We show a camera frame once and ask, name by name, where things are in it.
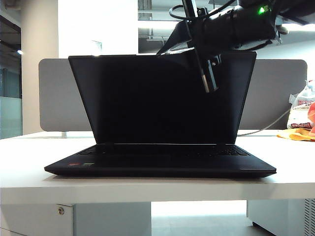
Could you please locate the grey cable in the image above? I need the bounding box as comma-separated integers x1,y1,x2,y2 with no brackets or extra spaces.
237,109,291,137

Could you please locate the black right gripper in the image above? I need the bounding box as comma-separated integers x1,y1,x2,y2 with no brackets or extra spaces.
156,0,241,93

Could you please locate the white vented cabinet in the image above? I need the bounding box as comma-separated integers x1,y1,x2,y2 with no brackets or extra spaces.
246,198,315,236

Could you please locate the black laptop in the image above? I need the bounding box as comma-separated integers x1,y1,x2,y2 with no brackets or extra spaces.
44,51,277,178

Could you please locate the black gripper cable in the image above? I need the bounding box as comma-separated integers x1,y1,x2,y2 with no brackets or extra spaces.
169,4,197,21

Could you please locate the grey desk divider panel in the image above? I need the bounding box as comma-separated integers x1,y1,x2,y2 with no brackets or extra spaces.
38,58,308,131

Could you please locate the yellow cloth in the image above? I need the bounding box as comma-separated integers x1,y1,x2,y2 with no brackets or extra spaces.
276,127,315,142

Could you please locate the white drawer cabinet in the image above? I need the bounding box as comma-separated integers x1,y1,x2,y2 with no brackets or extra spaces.
0,202,151,236

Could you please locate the red round item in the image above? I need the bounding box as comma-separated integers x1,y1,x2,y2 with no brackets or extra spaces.
309,103,315,136

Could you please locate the white printed plastic bag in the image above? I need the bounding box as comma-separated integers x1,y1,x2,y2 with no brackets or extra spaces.
287,80,315,130

